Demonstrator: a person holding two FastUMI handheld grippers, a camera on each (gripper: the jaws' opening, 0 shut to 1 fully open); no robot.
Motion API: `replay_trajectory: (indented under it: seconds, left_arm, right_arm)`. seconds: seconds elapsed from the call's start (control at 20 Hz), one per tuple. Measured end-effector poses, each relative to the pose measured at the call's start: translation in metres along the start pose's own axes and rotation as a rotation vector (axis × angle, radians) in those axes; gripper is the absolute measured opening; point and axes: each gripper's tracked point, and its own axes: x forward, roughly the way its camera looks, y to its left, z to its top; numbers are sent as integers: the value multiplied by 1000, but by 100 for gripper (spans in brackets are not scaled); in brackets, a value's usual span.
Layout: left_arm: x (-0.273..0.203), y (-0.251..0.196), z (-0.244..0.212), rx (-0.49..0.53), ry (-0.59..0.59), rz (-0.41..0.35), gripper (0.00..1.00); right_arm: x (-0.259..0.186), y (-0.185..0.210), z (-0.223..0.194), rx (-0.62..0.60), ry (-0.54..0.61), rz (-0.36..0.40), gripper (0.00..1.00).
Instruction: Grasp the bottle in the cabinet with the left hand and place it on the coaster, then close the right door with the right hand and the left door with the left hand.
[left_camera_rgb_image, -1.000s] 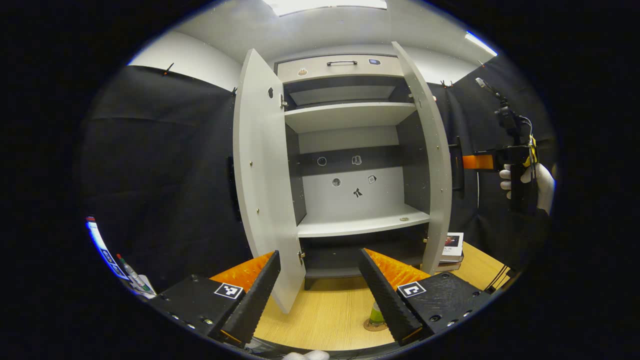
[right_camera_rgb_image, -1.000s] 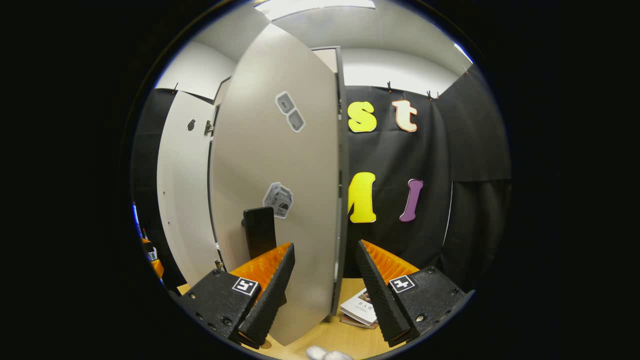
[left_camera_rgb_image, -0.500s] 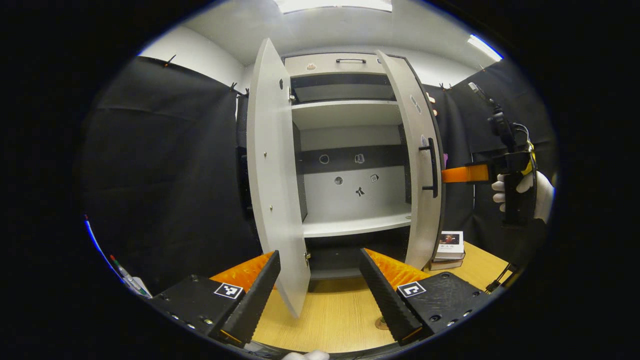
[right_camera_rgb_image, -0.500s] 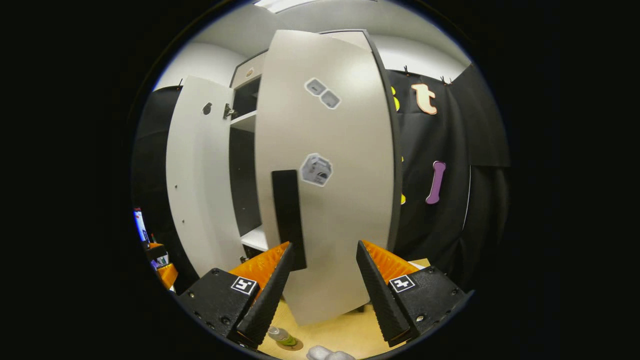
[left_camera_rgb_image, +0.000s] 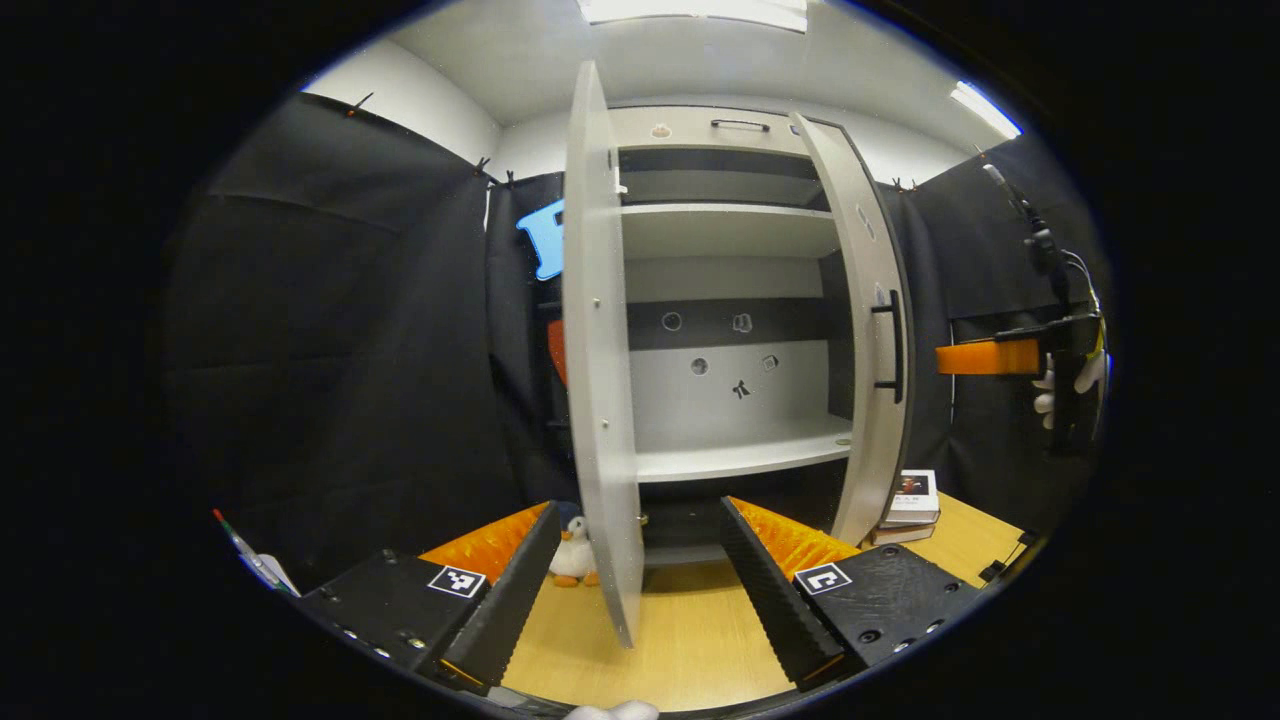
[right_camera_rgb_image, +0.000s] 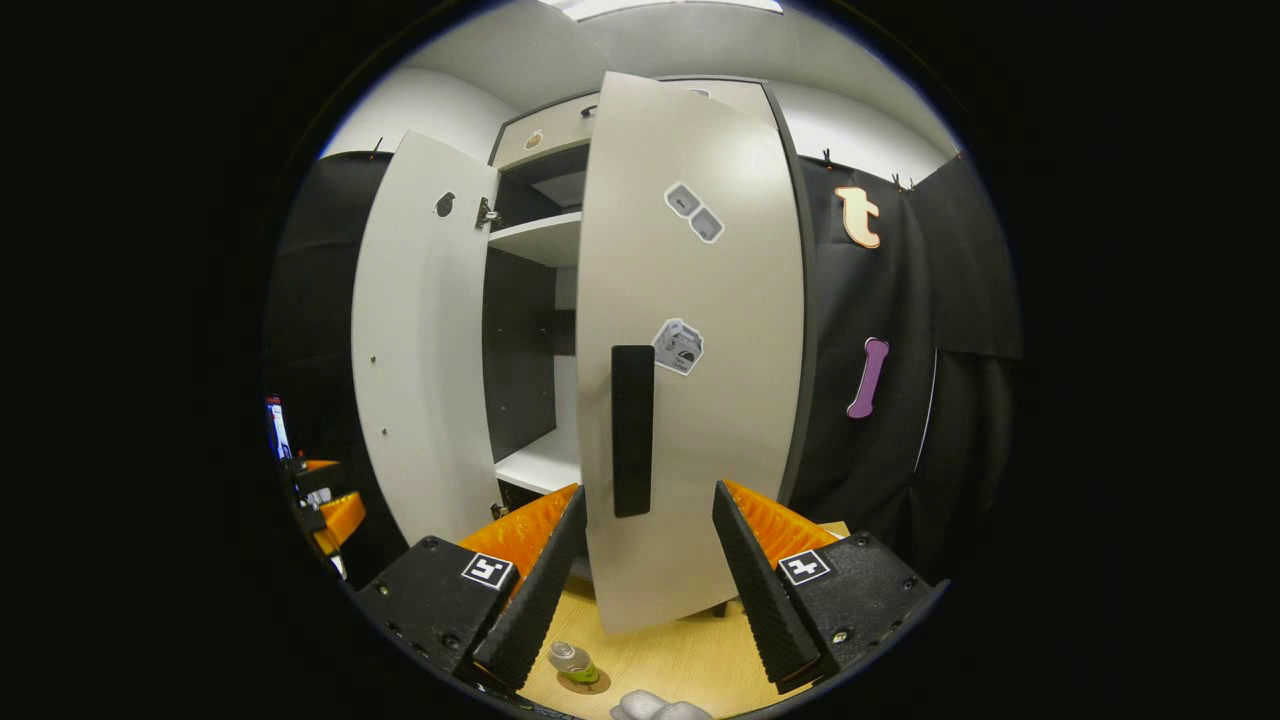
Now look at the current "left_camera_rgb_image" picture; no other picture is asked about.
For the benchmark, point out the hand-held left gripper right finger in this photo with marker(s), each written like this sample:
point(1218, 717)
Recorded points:
point(765, 590)

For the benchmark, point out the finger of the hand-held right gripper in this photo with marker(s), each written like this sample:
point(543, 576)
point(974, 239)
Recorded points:
point(985, 357)

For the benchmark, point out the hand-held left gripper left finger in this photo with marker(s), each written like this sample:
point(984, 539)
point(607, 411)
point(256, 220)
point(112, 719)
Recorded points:
point(510, 600)

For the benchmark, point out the white cabinet door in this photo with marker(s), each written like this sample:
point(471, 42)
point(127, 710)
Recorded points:
point(600, 400)
point(870, 420)

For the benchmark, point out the white cabinet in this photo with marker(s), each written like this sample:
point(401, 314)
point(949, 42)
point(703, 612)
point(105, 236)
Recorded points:
point(700, 400)

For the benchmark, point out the white cabinet drawer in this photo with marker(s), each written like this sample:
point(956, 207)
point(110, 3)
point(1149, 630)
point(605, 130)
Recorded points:
point(700, 135)

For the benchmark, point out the white plush duck toy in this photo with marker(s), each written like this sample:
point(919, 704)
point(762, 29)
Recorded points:
point(572, 555)

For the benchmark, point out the brown book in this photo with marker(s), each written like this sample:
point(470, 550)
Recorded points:
point(900, 533)

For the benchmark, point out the white book with portrait cover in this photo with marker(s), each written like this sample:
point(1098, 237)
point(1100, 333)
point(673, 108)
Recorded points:
point(915, 495)

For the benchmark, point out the narrow ceiling light panel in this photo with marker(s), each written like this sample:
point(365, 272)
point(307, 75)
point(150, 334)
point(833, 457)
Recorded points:
point(985, 108)

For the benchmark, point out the black backdrop cloth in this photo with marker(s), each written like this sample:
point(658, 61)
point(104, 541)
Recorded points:
point(330, 350)

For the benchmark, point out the large ceiling light panel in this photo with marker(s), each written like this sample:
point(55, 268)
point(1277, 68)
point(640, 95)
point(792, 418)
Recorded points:
point(700, 12)

